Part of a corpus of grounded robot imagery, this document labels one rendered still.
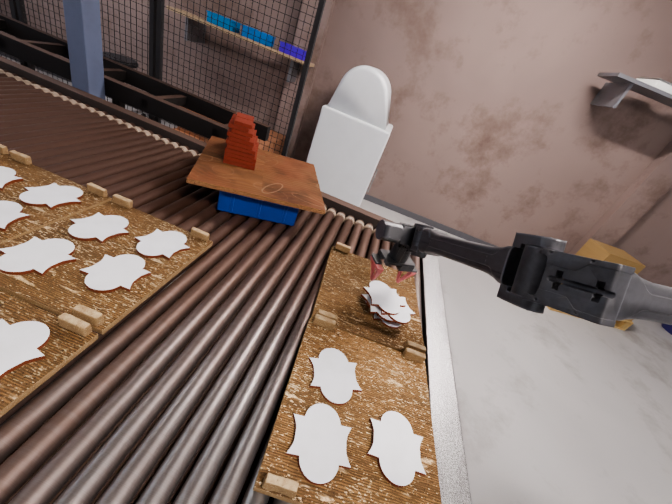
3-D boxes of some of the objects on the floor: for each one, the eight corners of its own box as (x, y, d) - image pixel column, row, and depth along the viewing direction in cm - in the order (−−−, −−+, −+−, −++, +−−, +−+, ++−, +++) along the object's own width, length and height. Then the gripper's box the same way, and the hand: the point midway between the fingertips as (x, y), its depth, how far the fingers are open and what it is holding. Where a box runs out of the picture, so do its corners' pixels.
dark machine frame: (243, 253, 249) (271, 126, 196) (217, 279, 216) (242, 135, 163) (-88, 111, 253) (-150, -51, 200) (-163, 116, 220) (-261, -76, 167)
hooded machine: (361, 202, 423) (411, 82, 343) (355, 223, 364) (415, 84, 284) (308, 181, 420) (347, 55, 341) (294, 198, 361) (337, 52, 282)
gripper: (390, 246, 86) (368, 286, 94) (430, 252, 91) (406, 289, 99) (381, 232, 91) (361, 272, 99) (420, 239, 96) (398, 275, 105)
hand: (385, 279), depth 99 cm, fingers open, 9 cm apart
